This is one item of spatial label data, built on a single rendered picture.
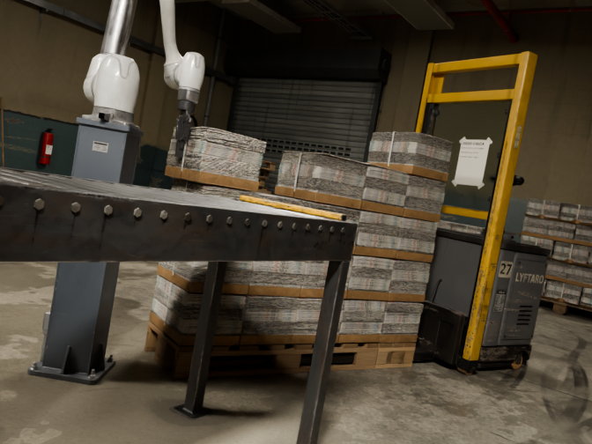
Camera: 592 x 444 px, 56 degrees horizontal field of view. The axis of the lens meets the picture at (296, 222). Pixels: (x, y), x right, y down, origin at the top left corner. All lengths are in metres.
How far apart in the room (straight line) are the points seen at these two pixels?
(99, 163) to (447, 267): 2.28
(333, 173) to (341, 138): 7.51
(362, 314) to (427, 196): 0.74
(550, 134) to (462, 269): 5.64
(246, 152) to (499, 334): 2.00
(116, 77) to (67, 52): 7.41
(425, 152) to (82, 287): 1.86
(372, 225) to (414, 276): 0.44
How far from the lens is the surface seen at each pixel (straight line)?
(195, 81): 2.47
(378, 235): 2.93
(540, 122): 9.12
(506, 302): 3.63
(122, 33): 2.57
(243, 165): 2.41
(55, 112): 9.59
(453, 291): 3.65
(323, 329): 1.78
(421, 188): 3.10
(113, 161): 2.26
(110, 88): 2.30
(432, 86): 3.94
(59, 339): 2.40
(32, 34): 9.43
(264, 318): 2.61
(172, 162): 2.60
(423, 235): 3.16
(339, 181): 2.74
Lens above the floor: 0.86
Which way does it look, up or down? 3 degrees down
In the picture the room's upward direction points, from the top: 10 degrees clockwise
